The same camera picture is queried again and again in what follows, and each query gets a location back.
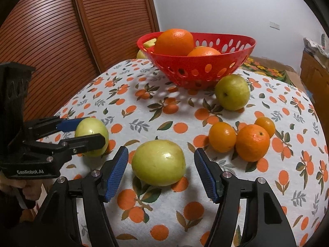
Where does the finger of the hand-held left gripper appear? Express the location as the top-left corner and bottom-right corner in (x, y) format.
(24, 117), (83, 141)
(23, 133), (107, 158)

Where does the wooden sideboard cabinet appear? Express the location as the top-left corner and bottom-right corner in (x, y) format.
(299, 51), (329, 101)

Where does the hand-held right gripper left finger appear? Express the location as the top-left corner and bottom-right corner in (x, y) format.
(33, 146), (129, 247)

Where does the wooden louvered wardrobe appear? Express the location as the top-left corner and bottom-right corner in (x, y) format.
(0, 0), (160, 124)

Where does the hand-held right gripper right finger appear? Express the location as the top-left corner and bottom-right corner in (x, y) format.
(194, 148), (297, 247)

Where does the floral cloth pile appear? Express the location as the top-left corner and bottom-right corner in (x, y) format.
(303, 35), (329, 59)

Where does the large orange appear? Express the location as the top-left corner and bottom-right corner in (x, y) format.
(187, 46), (221, 57)
(154, 28), (194, 56)

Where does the red perforated plastic basket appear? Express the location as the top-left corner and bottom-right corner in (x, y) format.
(137, 31), (257, 89)

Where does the small mandarin orange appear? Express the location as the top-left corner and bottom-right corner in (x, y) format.
(235, 124), (270, 162)
(254, 117), (276, 139)
(208, 122), (237, 153)

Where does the person's left hand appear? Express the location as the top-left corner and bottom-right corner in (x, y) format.
(0, 179), (43, 207)

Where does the orange print tablecloth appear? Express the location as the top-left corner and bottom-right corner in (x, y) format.
(51, 59), (322, 247)

